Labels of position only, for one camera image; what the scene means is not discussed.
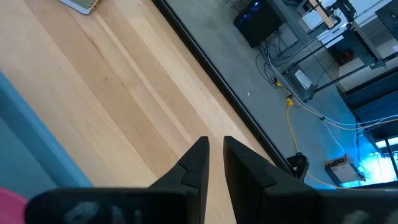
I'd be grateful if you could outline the cardboard box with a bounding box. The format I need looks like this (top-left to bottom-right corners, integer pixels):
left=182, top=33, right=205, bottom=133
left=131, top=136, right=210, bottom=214
left=324, top=154, right=367, bottom=185

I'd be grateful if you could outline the black desk frame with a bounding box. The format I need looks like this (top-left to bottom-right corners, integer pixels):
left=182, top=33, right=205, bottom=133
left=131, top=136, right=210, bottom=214
left=281, top=18, right=398, bottom=103

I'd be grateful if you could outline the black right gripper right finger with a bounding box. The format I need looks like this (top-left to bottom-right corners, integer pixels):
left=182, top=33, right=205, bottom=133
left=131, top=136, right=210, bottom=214
left=223, top=135, right=398, bottom=224

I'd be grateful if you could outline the blue-grey plastic tray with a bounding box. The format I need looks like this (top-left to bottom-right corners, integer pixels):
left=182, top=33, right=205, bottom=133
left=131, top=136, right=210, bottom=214
left=0, top=71, right=95, bottom=200

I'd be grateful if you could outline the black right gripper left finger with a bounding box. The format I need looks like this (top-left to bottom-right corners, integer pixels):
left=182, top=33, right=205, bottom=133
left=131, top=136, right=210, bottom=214
left=24, top=136, right=210, bottom=224

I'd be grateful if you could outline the black floor cable tangle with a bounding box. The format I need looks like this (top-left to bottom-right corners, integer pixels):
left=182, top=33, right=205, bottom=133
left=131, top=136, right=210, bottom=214
left=254, top=29, right=300, bottom=90

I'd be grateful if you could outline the small white floor box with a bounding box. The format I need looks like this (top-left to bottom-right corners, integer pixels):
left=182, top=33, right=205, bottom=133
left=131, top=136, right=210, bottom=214
left=293, top=68, right=313, bottom=91

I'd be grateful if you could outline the black computer tower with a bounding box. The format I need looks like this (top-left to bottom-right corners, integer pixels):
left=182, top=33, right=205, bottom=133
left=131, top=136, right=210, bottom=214
left=233, top=0, right=285, bottom=49

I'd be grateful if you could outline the orange black tool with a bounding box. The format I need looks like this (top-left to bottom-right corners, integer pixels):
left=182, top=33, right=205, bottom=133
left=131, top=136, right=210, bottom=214
left=333, top=49, right=356, bottom=66

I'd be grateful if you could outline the yellow floor cable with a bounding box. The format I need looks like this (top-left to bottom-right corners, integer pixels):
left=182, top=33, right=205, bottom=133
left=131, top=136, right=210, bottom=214
left=274, top=80, right=398, bottom=191

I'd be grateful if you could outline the white floor cable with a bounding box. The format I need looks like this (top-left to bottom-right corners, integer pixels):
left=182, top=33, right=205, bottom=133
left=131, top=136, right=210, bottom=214
left=266, top=52, right=398, bottom=128

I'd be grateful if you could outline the red plastic plate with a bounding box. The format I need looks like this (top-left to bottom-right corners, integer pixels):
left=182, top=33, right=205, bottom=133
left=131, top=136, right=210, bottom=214
left=0, top=186, right=30, bottom=224

